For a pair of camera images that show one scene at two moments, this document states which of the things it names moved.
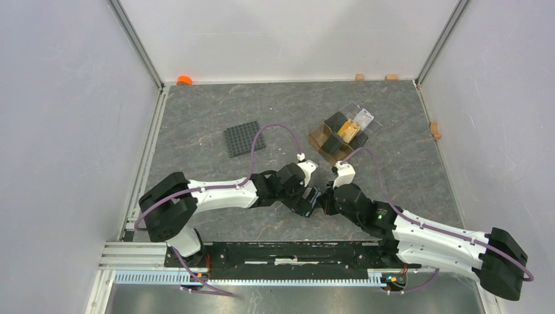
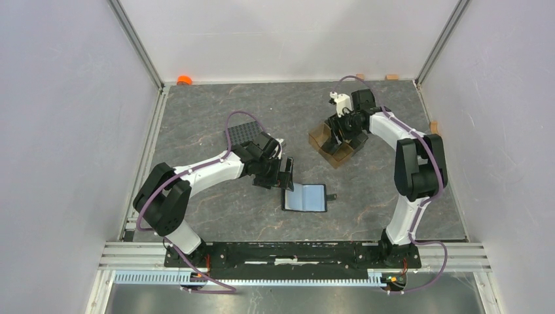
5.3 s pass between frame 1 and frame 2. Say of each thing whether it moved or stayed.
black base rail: stayed
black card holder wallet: moved
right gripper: moved
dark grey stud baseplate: stayed
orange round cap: stayed
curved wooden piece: stayed
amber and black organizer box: stayed
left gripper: moved
